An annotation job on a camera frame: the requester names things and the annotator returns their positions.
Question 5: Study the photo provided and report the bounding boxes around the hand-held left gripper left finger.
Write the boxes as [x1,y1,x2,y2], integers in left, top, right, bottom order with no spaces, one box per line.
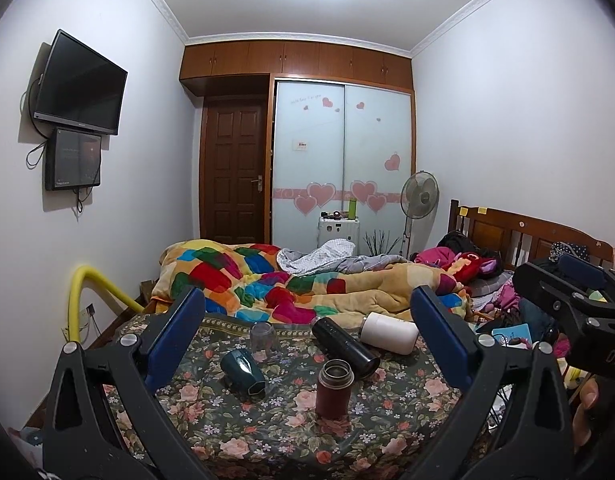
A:
[40,287,213,480]

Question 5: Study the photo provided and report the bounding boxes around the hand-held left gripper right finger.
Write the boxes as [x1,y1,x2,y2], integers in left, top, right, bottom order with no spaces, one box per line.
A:
[407,285,583,480]

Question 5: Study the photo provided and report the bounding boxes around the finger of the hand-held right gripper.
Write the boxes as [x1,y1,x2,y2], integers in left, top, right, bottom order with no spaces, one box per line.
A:
[557,253,615,308]
[513,261,615,335]

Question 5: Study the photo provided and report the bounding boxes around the white thermos cup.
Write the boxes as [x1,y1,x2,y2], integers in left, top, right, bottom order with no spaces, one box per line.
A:
[360,311,419,356]

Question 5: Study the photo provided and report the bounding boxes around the dark teal cup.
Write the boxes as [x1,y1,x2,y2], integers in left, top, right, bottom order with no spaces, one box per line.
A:
[220,349,269,400]

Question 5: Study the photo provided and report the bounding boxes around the clear glass cup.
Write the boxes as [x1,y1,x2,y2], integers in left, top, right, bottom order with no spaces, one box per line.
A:
[250,321,278,365]

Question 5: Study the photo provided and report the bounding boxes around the black thermos cup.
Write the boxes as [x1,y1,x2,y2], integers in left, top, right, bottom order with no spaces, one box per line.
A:
[311,316,381,381]

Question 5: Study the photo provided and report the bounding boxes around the maroon thermos cup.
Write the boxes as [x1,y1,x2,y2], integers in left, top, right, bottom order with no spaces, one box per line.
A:
[315,359,353,420]

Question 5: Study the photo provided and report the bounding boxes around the person's right hand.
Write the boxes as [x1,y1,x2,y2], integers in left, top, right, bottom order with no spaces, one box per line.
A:
[571,376,602,456]

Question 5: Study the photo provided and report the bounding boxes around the dark dotted cloth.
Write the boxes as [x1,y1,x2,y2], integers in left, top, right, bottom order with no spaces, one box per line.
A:
[549,241,591,264]

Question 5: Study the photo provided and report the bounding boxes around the purple clothing pile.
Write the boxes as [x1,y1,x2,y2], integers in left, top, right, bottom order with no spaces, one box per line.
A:
[470,274,524,313]

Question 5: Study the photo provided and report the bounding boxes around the blue book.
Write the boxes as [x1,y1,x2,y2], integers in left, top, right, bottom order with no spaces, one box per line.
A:
[491,323,534,347]

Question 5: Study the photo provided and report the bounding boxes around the red plush toy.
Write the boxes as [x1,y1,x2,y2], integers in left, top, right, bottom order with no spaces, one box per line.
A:
[443,251,503,282]

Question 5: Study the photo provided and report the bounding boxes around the pink clothing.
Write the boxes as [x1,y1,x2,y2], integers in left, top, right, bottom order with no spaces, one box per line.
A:
[415,247,457,267]

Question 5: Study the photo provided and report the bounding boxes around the wooden bed headboard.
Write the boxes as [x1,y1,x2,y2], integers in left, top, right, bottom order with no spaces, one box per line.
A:
[447,199,615,275]

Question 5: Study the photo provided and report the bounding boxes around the colourful patchwork quilt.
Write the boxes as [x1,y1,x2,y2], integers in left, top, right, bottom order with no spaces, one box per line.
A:
[150,242,474,327]

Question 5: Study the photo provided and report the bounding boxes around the black clothing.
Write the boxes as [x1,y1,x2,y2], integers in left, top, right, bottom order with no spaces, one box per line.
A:
[437,230,484,252]

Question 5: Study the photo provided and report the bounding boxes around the yellow padded pipe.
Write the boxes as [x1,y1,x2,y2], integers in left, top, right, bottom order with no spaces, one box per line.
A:
[68,266,146,347]

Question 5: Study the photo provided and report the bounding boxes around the dark decorative twigs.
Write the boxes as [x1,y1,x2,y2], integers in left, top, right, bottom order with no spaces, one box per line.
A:
[362,229,404,259]

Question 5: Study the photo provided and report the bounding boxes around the floral bedsheet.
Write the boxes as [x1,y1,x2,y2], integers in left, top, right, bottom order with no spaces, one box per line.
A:
[102,312,494,462]

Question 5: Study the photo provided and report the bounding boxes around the grey checked cloth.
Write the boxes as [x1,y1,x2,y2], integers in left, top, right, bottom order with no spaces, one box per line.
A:
[278,239,413,277]

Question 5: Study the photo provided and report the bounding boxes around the standing electric fan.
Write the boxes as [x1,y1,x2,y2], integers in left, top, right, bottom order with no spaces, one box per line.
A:
[400,170,441,262]

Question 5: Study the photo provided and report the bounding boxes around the white floor appliance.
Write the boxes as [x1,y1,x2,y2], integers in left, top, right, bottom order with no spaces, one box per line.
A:
[317,217,362,256]

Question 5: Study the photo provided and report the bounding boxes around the brown wooden door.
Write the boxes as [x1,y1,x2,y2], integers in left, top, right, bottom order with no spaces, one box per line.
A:
[200,97,269,244]

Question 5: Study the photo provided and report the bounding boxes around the heart-print sliding-door wardrobe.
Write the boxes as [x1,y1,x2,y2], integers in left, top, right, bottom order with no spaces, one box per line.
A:
[268,75,418,262]

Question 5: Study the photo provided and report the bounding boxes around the wooden overhead cabinet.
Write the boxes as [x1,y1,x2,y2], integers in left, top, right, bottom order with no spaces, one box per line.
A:
[179,40,415,97]

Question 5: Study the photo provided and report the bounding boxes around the black monitor cable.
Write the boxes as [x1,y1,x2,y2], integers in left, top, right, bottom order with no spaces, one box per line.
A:
[74,187,96,214]

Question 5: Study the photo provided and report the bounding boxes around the small black wall monitor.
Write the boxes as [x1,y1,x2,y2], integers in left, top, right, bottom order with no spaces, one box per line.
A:
[44,127,102,192]

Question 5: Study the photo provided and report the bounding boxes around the wall-mounted black television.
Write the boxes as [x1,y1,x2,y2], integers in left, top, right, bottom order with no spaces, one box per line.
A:
[32,29,128,137]

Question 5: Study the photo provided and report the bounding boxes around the black television cable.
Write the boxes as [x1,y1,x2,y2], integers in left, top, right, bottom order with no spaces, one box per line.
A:
[20,74,54,169]

